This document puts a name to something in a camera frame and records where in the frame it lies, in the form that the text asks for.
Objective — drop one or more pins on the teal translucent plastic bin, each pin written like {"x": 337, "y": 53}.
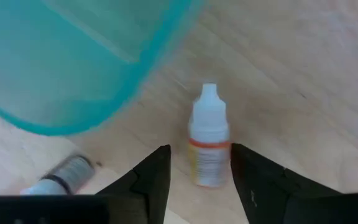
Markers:
{"x": 57, "y": 62}

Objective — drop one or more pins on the golden yellow food coloring bottle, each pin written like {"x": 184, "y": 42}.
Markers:
{"x": 208, "y": 124}

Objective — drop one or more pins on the dark food coloring bottle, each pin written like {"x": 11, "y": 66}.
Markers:
{"x": 70, "y": 174}

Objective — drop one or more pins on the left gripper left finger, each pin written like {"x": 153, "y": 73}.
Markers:
{"x": 148, "y": 193}

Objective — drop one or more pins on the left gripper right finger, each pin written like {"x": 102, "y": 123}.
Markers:
{"x": 259, "y": 193}

